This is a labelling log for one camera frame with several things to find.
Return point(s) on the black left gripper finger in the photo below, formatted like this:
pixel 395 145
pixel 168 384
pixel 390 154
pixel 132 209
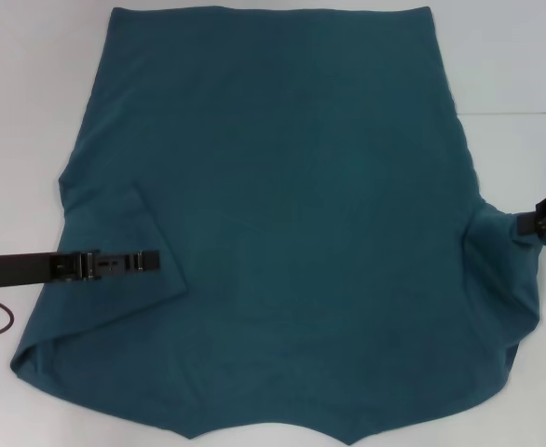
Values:
pixel 149 261

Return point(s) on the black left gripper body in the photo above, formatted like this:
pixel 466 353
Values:
pixel 21 269

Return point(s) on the teal blue t-shirt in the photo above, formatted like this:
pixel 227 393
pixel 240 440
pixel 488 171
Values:
pixel 273 186

